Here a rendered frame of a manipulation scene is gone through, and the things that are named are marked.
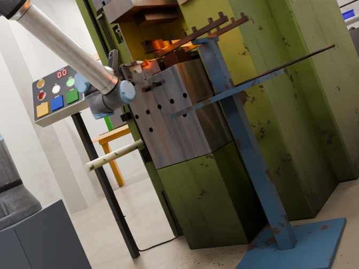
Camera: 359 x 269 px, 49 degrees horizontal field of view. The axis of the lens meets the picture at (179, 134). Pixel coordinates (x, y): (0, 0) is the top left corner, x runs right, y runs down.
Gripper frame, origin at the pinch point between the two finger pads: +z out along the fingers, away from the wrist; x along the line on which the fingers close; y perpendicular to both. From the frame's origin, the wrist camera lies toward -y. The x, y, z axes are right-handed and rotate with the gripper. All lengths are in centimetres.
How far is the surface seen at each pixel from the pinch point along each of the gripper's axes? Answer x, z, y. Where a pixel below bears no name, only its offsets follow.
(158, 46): 38.1, -26.3, 3.7
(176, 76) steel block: 19.6, 1.1, 13.9
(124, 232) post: -57, -3, 83
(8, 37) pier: -317, 149, -144
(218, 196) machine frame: 16, 1, 75
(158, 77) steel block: 9.6, 1.1, 10.6
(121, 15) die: -2.5, 7.5, -26.8
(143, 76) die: -4.2, 7.1, 5.5
